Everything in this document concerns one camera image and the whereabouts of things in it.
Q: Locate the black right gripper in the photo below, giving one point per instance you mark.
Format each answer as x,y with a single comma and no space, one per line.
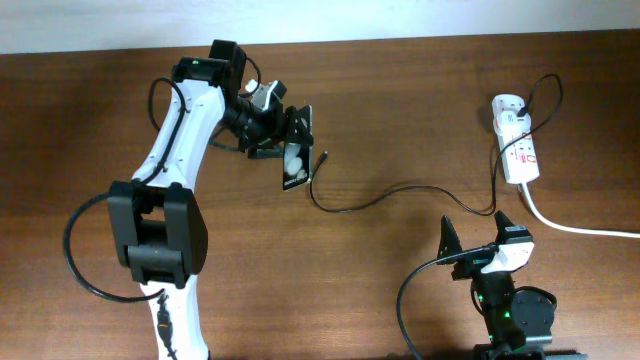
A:
450,242

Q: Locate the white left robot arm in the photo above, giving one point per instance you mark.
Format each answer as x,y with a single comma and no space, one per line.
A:
159,231

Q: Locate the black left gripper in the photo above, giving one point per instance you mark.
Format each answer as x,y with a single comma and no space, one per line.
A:
275,131

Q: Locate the white USB charger plug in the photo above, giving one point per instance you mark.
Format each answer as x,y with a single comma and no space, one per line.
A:
507,122

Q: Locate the white power strip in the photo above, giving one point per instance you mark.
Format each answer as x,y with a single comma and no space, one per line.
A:
519,159

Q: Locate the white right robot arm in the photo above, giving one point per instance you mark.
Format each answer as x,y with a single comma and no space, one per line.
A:
518,319

